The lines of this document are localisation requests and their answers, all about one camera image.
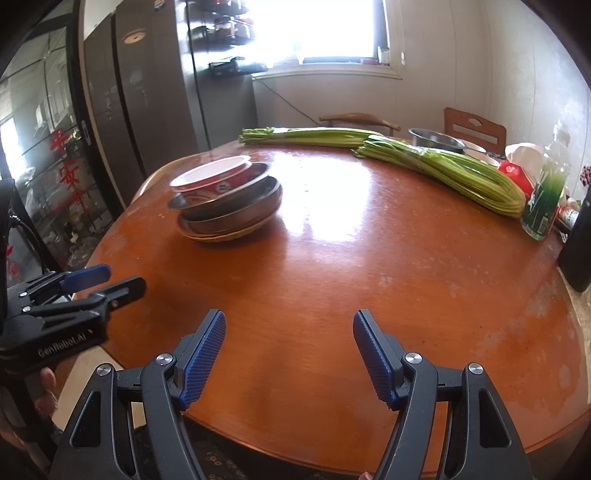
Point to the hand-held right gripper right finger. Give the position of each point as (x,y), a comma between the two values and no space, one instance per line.
(376,360)

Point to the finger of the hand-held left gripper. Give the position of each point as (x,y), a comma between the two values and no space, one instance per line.
(87,277)
(120,290)

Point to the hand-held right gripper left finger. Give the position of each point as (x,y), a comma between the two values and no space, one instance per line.
(203,360)

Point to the red instant noodle bowl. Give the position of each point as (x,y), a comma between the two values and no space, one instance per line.
(207,171)
(217,189)

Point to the round steel pan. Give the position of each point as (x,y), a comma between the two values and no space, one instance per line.
(258,210)

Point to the stainless steel bowl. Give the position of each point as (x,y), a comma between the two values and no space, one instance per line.
(251,187)

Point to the person's left hand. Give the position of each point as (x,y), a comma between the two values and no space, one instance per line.
(46,383)

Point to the glass door with red decals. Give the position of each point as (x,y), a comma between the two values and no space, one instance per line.
(46,138)

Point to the grey refrigerator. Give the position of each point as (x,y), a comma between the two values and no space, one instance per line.
(138,92)

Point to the wrapped celery bunch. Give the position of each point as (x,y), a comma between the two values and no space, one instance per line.
(438,173)

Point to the small steel bowl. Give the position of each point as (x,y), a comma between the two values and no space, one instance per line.
(434,138)

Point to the white ceramic bowl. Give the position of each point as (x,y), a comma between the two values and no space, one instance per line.
(480,154)

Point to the black thermos flask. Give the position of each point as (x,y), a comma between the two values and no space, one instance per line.
(579,249)

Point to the long loose celery bunch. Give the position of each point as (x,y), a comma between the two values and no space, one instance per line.
(314,136)

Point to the red and white tissue pack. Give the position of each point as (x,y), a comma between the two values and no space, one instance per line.
(517,173)

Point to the clear green-label plastic bottle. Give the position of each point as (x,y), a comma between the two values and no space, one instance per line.
(545,194)

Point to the small white bottle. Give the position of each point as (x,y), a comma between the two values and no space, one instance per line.
(568,217)

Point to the dark curved-back wooden chair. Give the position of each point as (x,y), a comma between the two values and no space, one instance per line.
(355,117)

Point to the wooden chair back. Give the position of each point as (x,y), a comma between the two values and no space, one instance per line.
(455,120)

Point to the red flower ornament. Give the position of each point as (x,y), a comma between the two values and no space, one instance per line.
(586,175)

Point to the small jar on sill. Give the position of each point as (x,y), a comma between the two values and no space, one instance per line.
(383,54)

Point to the window with sill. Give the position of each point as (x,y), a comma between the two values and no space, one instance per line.
(323,27)

